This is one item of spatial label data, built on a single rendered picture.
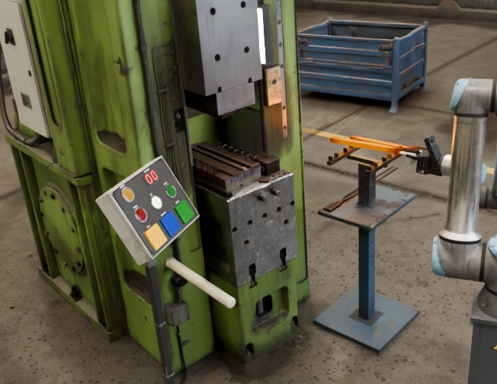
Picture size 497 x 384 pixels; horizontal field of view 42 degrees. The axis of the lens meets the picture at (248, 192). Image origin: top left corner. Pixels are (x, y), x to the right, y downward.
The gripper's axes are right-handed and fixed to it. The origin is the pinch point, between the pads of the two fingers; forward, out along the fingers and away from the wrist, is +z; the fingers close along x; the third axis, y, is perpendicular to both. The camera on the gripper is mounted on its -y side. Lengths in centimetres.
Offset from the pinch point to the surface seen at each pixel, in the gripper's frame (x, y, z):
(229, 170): -57, 1, 53
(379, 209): -2.9, 30.9, 9.4
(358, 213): -11.6, 31.0, 15.5
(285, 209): -37, 25, 39
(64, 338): -109, 100, 137
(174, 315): -91, 63, 61
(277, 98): -20, -21, 54
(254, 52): -44, -49, 45
